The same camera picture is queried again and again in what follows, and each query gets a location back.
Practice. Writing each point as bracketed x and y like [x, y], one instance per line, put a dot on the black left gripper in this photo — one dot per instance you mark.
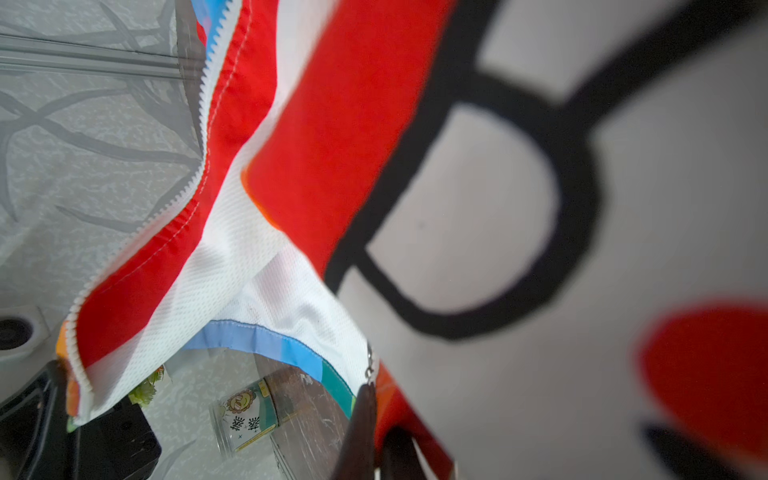
[38, 441]

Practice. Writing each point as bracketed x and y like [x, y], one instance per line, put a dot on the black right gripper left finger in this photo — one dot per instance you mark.
[357, 435]

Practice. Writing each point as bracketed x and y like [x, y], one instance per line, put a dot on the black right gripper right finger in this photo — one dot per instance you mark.
[399, 459]

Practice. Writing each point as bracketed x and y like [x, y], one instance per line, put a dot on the white colourful children's jacket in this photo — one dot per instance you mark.
[547, 219]

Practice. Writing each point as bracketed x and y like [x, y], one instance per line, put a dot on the small potted flower plant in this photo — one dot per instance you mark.
[143, 394]

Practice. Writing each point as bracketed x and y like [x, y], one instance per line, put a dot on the aluminium frame profile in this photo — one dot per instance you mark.
[29, 54]

